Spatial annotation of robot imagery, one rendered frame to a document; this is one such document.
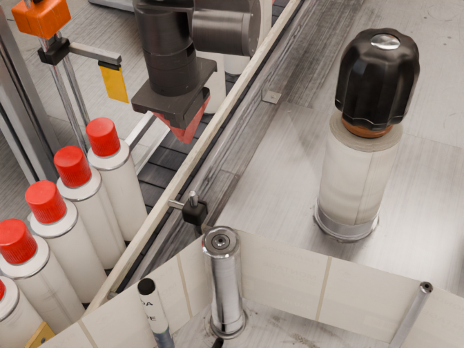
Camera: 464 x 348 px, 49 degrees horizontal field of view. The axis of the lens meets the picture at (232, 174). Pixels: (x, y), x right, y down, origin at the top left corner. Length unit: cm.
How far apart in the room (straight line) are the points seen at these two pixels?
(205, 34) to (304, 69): 57
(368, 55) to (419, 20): 73
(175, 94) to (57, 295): 26
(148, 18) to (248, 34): 10
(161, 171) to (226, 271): 33
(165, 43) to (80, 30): 71
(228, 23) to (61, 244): 29
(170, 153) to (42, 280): 35
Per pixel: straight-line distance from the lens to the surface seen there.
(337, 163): 63
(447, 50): 118
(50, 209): 56
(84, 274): 65
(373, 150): 60
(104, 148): 61
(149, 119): 78
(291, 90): 102
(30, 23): 61
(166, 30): 54
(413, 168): 84
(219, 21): 52
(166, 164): 83
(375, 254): 73
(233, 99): 87
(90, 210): 62
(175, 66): 56
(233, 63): 95
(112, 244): 68
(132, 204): 68
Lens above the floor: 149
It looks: 50 degrees down
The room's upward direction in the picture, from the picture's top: 3 degrees counter-clockwise
